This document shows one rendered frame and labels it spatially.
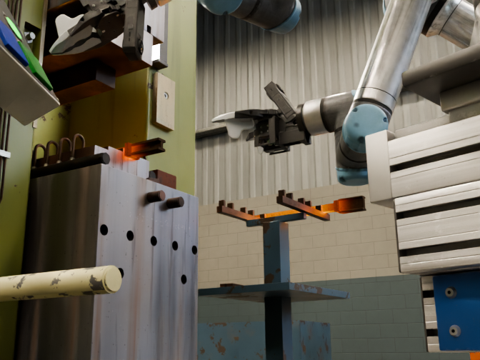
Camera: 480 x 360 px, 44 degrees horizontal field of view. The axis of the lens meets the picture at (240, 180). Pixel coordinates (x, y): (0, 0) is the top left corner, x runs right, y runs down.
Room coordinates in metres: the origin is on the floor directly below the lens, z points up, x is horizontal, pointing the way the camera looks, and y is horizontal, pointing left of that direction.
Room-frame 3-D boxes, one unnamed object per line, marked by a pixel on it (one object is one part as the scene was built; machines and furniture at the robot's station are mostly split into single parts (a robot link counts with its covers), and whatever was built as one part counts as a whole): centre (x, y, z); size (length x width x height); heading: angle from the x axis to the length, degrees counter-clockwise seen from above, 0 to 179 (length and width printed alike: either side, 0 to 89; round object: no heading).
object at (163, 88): (1.75, 0.24, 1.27); 0.09 x 0.02 x 0.17; 149
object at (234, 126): (1.21, 0.01, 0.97); 0.09 x 0.03 x 0.06; 95
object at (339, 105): (1.13, -0.23, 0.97); 0.11 x 0.08 x 0.09; 59
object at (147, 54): (1.53, 0.47, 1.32); 0.42 x 0.20 x 0.10; 59
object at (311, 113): (1.17, -0.17, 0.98); 0.08 x 0.05 x 0.08; 149
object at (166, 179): (1.60, 0.25, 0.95); 0.12 x 0.09 x 0.07; 59
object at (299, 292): (1.83, -0.11, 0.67); 0.40 x 0.30 x 0.02; 147
